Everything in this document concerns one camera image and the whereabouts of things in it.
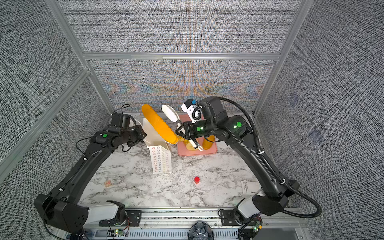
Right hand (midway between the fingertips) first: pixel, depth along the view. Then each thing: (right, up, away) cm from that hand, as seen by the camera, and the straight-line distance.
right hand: (179, 129), depth 61 cm
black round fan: (+10, -47, +8) cm, 49 cm away
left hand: (-17, -2, +16) cm, 24 cm away
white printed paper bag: (-10, -8, +9) cm, 16 cm away
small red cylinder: (+8, -29, +23) cm, 38 cm away
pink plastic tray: (-1, -15, +38) cm, 41 cm away
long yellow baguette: (-6, -3, +10) cm, 12 cm away
